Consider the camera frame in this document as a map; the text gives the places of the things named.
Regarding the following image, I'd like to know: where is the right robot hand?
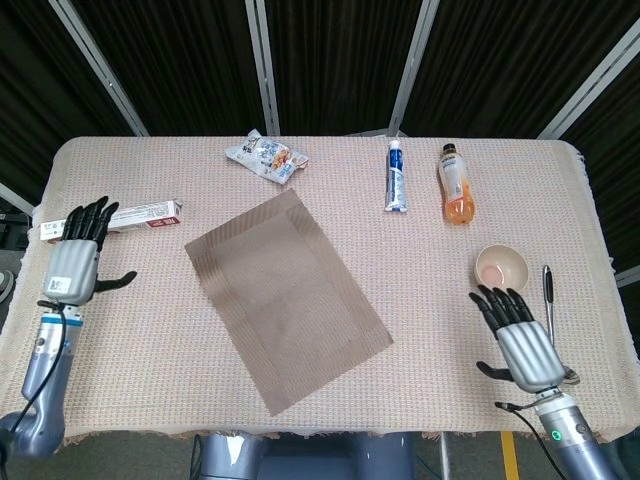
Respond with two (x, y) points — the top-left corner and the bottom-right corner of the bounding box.
(468, 284), (567, 394)

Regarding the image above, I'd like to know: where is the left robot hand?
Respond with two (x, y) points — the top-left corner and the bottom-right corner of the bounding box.
(43, 195), (138, 307)

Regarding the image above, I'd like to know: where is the beige bowl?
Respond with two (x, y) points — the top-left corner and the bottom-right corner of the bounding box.
(474, 243), (530, 295)

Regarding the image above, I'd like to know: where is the brown woven placemat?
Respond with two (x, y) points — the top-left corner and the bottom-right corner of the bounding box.
(183, 187), (395, 417)

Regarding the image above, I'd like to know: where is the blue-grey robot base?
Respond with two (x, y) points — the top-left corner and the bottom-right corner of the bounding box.
(192, 430), (416, 480)

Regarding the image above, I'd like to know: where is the long white red box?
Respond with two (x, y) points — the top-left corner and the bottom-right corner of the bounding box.
(39, 199), (183, 245)

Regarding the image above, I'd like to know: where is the pink woven tablecloth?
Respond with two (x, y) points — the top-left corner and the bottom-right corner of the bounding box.
(0, 135), (615, 449)

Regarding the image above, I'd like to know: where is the metal table leg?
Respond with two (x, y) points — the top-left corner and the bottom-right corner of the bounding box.
(438, 432), (451, 480)

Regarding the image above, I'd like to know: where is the orange drink bottle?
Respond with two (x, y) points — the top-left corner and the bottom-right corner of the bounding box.
(437, 143), (478, 226)

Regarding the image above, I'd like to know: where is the blue white toothpaste tube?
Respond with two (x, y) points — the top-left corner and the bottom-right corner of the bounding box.
(383, 139), (409, 214)

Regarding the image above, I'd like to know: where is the white snack bag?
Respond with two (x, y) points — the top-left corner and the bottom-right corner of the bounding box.
(224, 128), (310, 187)

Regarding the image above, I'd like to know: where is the black pleated curtain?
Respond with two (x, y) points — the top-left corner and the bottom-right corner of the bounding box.
(0, 0), (640, 274)

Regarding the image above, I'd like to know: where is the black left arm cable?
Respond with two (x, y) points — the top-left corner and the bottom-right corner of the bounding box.
(2, 298), (70, 451)

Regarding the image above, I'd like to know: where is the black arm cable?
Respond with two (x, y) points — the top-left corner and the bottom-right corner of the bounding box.
(494, 389), (569, 480)
(2, 298), (70, 451)

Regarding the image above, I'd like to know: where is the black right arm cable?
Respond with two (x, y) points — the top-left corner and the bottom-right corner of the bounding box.
(494, 389), (569, 480)

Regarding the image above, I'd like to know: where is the metal spoon black handle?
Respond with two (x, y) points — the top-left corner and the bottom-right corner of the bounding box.
(542, 264), (581, 386)

